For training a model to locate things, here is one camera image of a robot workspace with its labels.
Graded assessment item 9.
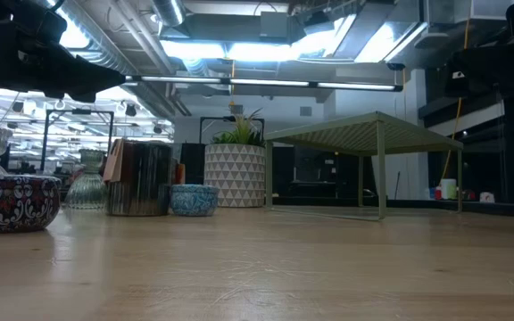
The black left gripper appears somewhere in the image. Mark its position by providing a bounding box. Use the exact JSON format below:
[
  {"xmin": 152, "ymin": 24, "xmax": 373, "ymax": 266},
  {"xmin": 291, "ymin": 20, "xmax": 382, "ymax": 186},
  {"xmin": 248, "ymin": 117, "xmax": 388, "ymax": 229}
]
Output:
[{"xmin": 0, "ymin": 0, "xmax": 128, "ymax": 104}]

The dark floral patterned candle tin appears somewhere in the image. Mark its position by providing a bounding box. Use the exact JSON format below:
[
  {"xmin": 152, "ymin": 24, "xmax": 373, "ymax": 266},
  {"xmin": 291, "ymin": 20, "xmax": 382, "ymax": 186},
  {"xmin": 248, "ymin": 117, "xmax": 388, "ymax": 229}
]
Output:
[{"xmin": 0, "ymin": 174, "xmax": 62, "ymax": 235}]

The blue patterned candle tin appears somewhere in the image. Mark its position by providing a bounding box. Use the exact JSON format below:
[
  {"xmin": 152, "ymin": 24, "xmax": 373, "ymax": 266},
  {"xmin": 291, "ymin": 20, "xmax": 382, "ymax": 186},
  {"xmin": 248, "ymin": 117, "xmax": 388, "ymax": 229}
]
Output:
[{"xmin": 170, "ymin": 184, "xmax": 220, "ymax": 218}]

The bright ceiling light panel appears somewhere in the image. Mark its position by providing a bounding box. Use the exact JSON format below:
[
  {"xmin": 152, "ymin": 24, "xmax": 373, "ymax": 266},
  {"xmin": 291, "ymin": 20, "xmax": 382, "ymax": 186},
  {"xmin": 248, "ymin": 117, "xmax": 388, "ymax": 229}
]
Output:
[
  {"xmin": 353, "ymin": 21, "xmax": 428, "ymax": 63},
  {"xmin": 159, "ymin": 38, "xmax": 294, "ymax": 62}
]

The white plastic jar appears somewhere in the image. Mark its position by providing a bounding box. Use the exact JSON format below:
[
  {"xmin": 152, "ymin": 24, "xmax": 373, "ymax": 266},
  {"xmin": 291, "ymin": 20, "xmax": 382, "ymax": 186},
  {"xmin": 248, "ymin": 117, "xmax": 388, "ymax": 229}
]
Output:
[{"xmin": 439, "ymin": 177, "xmax": 458, "ymax": 201}]

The green perforated metal shelf riser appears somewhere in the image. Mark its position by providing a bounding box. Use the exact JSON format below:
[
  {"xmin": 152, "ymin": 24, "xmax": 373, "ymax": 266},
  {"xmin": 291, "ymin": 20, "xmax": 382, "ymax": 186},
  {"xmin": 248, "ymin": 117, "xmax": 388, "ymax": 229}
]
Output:
[{"xmin": 263, "ymin": 111, "xmax": 465, "ymax": 222}]

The succulent in triangle-pattern pot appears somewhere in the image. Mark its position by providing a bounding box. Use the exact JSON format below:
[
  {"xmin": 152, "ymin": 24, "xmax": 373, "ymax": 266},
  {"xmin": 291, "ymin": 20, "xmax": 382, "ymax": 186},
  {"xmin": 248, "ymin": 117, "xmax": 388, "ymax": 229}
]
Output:
[{"xmin": 203, "ymin": 108, "xmax": 267, "ymax": 209}]

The long linear ceiling light bar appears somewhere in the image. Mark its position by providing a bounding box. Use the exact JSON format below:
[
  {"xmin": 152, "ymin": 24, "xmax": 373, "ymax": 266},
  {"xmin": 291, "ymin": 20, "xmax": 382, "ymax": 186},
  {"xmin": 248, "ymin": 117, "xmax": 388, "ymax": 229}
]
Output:
[{"xmin": 124, "ymin": 74, "xmax": 404, "ymax": 93}]

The silver ribbed ventilation duct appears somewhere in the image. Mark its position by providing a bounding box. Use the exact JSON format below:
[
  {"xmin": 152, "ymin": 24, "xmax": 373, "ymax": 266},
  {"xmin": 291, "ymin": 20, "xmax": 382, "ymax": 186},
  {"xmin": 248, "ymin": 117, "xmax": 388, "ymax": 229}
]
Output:
[
  {"xmin": 152, "ymin": 0, "xmax": 187, "ymax": 28},
  {"xmin": 58, "ymin": 4, "xmax": 140, "ymax": 77}
]

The black gantry frame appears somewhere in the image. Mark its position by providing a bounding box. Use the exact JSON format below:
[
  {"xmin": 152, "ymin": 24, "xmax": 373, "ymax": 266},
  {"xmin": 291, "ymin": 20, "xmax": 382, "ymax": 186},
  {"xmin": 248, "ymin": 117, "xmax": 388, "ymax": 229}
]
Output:
[
  {"xmin": 40, "ymin": 108, "xmax": 115, "ymax": 173},
  {"xmin": 199, "ymin": 115, "xmax": 266, "ymax": 146}
]

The yellow hanging cord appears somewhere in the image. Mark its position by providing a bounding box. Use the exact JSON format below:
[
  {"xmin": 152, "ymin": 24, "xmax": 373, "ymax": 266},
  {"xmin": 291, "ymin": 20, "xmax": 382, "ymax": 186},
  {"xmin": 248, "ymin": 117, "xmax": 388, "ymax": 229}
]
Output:
[{"xmin": 439, "ymin": 0, "xmax": 473, "ymax": 185}]

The black aluminium table frame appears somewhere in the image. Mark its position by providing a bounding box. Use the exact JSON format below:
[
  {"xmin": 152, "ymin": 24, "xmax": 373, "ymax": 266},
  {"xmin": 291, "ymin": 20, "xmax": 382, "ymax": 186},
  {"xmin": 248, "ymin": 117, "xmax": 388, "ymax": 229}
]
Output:
[{"xmin": 263, "ymin": 194, "xmax": 514, "ymax": 220}]

